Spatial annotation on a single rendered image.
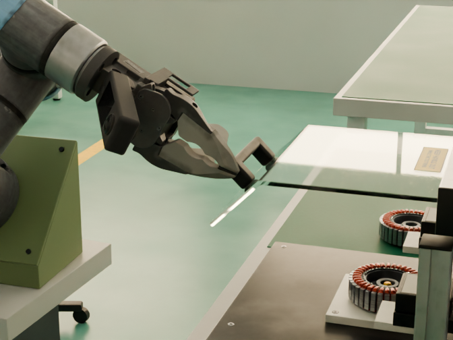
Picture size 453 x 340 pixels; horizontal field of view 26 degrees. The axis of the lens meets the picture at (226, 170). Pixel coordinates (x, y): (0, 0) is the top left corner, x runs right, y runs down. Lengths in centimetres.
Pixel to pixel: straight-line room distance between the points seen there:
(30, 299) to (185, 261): 204
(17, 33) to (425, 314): 56
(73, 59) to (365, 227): 83
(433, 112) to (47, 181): 139
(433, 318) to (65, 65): 50
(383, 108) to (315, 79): 334
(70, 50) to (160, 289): 225
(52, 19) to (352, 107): 169
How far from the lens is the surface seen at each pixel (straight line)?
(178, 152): 114
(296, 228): 180
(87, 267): 168
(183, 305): 322
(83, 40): 116
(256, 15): 609
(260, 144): 122
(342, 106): 277
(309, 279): 154
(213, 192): 426
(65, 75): 116
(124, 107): 108
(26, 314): 154
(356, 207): 191
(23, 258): 158
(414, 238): 142
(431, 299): 97
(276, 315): 143
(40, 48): 117
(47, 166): 164
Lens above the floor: 140
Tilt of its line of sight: 18 degrees down
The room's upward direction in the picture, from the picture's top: straight up
